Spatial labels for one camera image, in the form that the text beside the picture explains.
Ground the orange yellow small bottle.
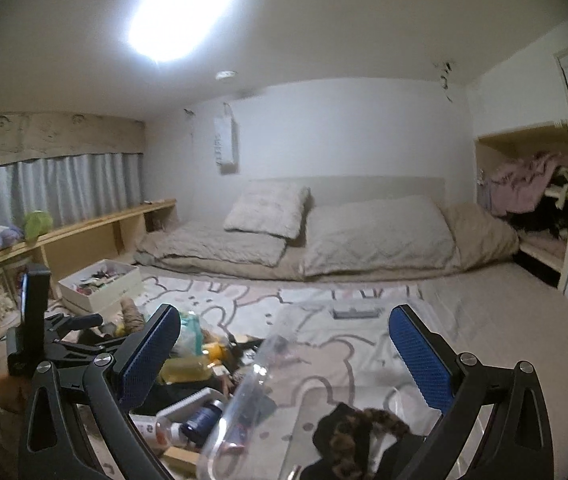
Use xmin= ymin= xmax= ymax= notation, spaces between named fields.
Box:
xmin=203 ymin=341 xmax=229 ymax=362

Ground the black cloth garment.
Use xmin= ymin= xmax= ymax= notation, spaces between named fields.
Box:
xmin=300 ymin=403 xmax=373 ymax=479

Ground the ceiling smoke detector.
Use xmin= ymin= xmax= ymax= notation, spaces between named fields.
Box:
xmin=215 ymin=70 xmax=237 ymax=81

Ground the cartoon print bed sheet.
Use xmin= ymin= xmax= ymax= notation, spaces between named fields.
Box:
xmin=38 ymin=274 xmax=425 ymax=480

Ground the white box of trinkets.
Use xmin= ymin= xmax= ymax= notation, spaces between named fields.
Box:
xmin=58 ymin=259 xmax=143 ymax=313

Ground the pile of pink clothes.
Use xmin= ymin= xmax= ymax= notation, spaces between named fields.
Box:
xmin=488 ymin=152 xmax=568 ymax=217

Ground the dark blue jar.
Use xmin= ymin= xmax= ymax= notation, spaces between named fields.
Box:
xmin=180 ymin=400 xmax=225 ymax=448

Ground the wooden block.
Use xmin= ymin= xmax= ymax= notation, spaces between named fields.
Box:
xmin=161 ymin=446 xmax=200 ymax=474

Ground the person's left hand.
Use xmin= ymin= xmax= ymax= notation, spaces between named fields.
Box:
xmin=0 ymin=373 xmax=31 ymax=414

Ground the plastic drink bottle red label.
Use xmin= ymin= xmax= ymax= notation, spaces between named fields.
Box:
xmin=130 ymin=414 xmax=186 ymax=452

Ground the grey window curtain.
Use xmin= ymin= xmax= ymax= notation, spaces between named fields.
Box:
xmin=0 ymin=153 xmax=143 ymax=228

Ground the folded beige blanket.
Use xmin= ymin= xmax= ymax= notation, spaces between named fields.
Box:
xmin=138 ymin=222 xmax=286 ymax=266

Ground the leopard print scrunchie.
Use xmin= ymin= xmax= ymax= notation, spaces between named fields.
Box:
xmin=328 ymin=406 xmax=411 ymax=479

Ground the beige curtain valance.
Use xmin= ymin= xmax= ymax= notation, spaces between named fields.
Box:
xmin=0 ymin=112 xmax=145 ymax=166

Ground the yellow liquid bottle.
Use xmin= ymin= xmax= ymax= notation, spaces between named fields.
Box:
xmin=159 ymin=354 xmax=215 ymax=385

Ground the left fluffy beige pillow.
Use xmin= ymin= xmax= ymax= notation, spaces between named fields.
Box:
xmin=223 ymin=181 xmax=310 ymax=240

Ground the green plush toy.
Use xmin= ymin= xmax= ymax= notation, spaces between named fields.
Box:
xmin=24 ymin=210 xmax=53 ymax=243

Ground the right large beige pillow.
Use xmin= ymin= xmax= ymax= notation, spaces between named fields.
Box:
xmin=299 ymin=195 xmax=458 ymax=278

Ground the white hanging wall organiser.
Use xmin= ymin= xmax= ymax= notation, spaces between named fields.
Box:
xmin=214 ymin=115 xmax=237 ymax=174

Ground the clear plastic storage bin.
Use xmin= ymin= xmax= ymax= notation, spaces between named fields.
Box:
xmin=196 ymin=296 xmax=444 ymax=479

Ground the teal wet wipes pack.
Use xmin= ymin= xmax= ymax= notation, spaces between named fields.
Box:
xmin=172 ymin=311 xmax=215 ymax=358

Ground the purple plush toy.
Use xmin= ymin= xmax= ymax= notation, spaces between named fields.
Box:
xmin=0 ymin=226 xmax=24 ymax=251

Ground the wooden side shelf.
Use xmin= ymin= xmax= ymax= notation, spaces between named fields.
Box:
xmin=0 ymin=198 xmax=178 ymax=361

